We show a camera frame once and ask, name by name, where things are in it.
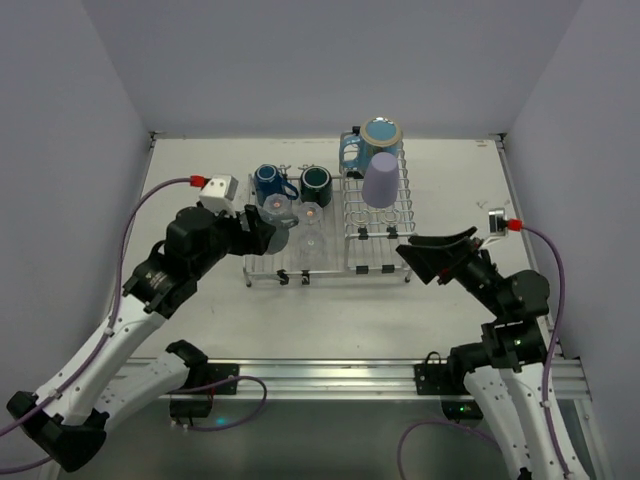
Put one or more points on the grey blue mug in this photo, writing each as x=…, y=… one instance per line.
x=280, y=237

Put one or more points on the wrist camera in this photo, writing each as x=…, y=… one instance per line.
x=497, y=222
x=218, y=194

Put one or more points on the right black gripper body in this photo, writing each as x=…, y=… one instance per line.
x=455, y=265

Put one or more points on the clear glass back right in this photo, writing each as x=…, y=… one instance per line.
x=310, y=214

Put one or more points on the clear glass front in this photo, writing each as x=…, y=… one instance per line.
x=311, y=245

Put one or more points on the silver wire dish rack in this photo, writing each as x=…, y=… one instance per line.
x=361, y=240

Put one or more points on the clear glass back left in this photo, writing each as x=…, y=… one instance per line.
x=277, y=210

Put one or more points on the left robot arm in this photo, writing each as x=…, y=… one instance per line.
x=70, y=416

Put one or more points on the clear glass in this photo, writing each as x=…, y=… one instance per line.
x=310, y=214
x=311, y=245
x=277, y=210

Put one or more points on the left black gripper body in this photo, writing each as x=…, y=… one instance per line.
x=250, y=230

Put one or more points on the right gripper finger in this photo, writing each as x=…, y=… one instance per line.
x=430, y=262
x=446, y=240

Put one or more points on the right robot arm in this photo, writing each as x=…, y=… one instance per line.
x=507, y=372

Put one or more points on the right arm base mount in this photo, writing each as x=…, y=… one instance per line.
x=432, y=378

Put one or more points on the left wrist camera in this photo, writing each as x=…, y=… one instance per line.
x=218, y=194

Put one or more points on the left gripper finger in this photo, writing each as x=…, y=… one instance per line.
x=262, y=247
x=259, y=228

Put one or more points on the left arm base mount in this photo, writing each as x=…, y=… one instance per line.
x=199, y=405

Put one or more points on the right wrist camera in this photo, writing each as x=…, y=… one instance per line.
x=497, y=222

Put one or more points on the dark blue mug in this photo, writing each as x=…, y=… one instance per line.
x=269, y=180

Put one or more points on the lavender plastic cup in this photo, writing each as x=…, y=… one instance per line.
x=381, y=181

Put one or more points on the light blue ceramic mug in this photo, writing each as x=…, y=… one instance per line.
x=376, y=135

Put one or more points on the dark green mug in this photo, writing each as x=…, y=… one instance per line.
x=316, y=186

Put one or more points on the aluminium frame rail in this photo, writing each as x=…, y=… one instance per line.
x=305, y=379

